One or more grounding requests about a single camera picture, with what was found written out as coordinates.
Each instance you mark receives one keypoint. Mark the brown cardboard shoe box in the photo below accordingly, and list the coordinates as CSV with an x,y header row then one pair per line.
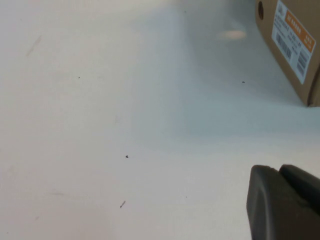
x,y
272,55

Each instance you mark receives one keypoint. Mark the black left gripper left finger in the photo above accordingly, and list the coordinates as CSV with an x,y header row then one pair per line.
x,y
270,207

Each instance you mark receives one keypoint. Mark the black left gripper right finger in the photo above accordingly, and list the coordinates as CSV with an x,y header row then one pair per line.
x,y
302,185

